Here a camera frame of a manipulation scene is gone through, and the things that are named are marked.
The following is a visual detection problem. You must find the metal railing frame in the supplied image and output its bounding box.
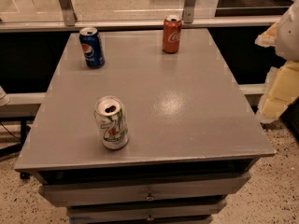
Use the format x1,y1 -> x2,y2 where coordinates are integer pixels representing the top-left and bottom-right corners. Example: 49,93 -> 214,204
0,15 -> 280,33

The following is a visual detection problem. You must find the white green 7up can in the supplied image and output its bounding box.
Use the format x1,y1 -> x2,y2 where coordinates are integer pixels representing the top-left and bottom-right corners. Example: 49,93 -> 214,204
94,96 -> 128,150

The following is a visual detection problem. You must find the grey cabinet top drawer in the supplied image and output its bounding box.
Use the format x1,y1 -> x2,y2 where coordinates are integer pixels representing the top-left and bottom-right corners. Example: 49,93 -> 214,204
39,172 -> 250,207

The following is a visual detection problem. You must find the right metal bracket post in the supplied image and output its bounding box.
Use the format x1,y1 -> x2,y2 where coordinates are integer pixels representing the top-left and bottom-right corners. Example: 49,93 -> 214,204
182,0 -> 196,23

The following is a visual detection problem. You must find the red Coca-Cola can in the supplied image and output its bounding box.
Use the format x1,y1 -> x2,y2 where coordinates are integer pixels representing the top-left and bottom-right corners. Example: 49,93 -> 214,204
163,15 -> 182,53

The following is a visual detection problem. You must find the blue Pepsi can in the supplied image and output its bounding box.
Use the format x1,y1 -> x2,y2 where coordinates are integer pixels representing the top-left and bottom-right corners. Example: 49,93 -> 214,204
79,27 -> 105,68

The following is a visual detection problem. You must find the grey cabinet drawer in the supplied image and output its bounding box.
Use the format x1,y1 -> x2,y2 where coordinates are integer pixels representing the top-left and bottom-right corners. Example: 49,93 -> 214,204
67,200 -> 226,224
39,172 -> 250,207

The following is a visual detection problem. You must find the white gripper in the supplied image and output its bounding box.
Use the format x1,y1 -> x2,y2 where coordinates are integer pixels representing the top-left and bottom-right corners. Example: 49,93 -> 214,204
255,0 -> 299,124

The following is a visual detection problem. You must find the left metal bracket post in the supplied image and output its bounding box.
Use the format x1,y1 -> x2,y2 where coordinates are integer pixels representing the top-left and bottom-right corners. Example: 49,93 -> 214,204
58,0 -> 77,27

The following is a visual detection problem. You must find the metal bracket post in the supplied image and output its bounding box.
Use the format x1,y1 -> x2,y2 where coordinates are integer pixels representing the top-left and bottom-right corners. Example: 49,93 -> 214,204
58,0 -> 77,27
182,0 -> 196,23

